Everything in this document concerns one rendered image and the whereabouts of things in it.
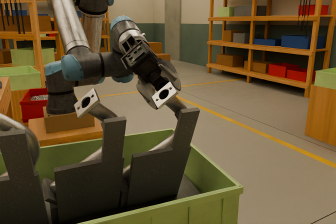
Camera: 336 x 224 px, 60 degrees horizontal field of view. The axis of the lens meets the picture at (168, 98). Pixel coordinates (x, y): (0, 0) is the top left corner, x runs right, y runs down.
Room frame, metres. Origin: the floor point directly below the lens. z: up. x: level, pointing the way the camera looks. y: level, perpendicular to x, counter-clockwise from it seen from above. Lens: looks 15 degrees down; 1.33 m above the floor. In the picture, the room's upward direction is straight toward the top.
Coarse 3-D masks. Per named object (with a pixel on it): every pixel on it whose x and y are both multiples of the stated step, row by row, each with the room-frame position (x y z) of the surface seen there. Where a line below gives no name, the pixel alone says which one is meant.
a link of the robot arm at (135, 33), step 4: (124, 32) 0.81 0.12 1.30; (128, 32) 0.80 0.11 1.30; (132, 32) 0.80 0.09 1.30; (136, 32) 0.80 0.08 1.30; (140, 32) 0.82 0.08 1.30; (120, 36) 0.81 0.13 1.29; (124, 36) 0.79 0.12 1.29; (136, 36) 0.78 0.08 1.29; (140, 36) 0.79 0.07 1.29; (120, 40) 0.80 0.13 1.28; (132, 44) 0.78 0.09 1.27; (120, 48) 0.79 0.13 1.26
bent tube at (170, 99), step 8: (168, 88) 0.62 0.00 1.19; (152, 96) 0.63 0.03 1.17; (160, 96) 0.63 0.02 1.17; (168, 96) 0.61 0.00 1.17; (160, 104) 0.60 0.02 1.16; (168, 104) 0.62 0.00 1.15; (176, 104) 0.63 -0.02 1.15; (168, 136) 0.69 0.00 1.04; (160, 144) 0.69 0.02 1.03; (168, 144) 0.68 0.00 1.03; (128, 168) 0.68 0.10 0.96; (128, 176) 0.67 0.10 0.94
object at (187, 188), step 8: (184, 176) 0.84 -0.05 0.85; (184, 184) 0.79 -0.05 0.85; (192, 184) 0.79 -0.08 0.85; (184, 192) 0.75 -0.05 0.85; (192, 192) 0.75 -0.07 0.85; (200, 192) 0.75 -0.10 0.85; (160, 200) 0.71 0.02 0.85; (168, 200) 0.71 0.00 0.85; (48, 208) 0.67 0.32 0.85; (120, 208) 0.67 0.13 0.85; (128, 208) 0.67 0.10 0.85; (136, 208) 0.67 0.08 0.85; (48, 216) 0.64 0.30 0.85; (88, 216) 0.64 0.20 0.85; (96, 216) 0.64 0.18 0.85; (104, 216) 0.64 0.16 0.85
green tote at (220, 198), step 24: (72, 144) 0.84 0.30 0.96; (96, 144) 0.87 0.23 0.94; (144, 144) 0.93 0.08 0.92; (192, 144) 0.84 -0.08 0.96; (0, 168) 0.77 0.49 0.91; (48, 168) 0.82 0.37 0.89; (192, 168) 0.81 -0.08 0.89; (216, 168) 0.69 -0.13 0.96; (216, 192) 0.57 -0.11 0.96; (240, 192) 0.60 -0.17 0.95; (120, 216) 0.49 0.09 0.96; (144, 216) 0.51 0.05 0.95; (168, 216) 0.53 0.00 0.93; (192, 216) 0.55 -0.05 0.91; (216, 216) 0.58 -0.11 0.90
